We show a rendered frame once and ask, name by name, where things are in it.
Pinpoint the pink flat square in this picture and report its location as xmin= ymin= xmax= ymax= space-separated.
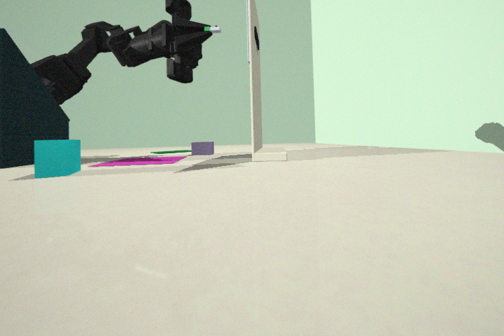
xmin=89 ymin=157 xmax=185 ymax=167

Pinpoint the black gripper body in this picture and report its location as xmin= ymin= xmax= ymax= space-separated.
xmin=144 ymin=0 xmax=193 ymax=83

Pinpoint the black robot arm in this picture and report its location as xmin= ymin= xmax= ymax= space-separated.
xmin=30 ymin=21 xmax=202 ymax=105

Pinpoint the teal cube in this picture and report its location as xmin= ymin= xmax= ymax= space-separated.
xmin=34 ymin=140 xmax=81 ymax=178

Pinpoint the light purple block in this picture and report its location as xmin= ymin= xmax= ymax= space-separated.
xmin=192 ymin=142 xmax=214 ymax=155

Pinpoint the cream panel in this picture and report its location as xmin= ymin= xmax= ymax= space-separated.
xmin=246 ymin=0 xmax=287 ymax=161

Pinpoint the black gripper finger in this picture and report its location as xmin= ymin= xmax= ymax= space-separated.
xmin=175 ymin=31 xmax=212 ymax=59
xmin=175 ymin=12 xmax=211 ymax=34

